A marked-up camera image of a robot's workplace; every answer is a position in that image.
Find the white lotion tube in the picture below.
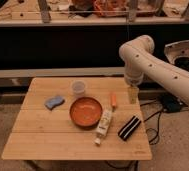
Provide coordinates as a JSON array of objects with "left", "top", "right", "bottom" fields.
[{"left": 94, "top": 109, "right": 112, "bottom": 145}]

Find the black power adapter box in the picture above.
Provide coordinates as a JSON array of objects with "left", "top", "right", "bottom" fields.
[{"left": 160, "top": 94, "right": 182, "bottom": 113}]

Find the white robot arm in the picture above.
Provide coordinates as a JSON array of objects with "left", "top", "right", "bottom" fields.
[{"left": 119, "top": 35, "right": 189, "bottom": 106}]

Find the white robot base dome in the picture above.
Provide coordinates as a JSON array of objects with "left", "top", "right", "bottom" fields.
[{"left": 164, "top": 40, "right": 189, "bottom": 72}]

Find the blue sponge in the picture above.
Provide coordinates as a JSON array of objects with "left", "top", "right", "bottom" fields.
[{"left": 44, "top": 96, "right": 65, "bottom": 110}]

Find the orange bowl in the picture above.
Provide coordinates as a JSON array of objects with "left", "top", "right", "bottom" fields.
[{"left": 70, "top": 97, "right": 103, "bottom": 127}]

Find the black floor cable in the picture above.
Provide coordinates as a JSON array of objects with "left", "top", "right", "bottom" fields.
[{"left": 139, "top": 100, "right": 166, "bottom": 146}]

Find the wooden folding table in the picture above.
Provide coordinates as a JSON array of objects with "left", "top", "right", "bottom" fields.
[{"left": 2, "top": 77, "right": 152, "bottom": 160}]

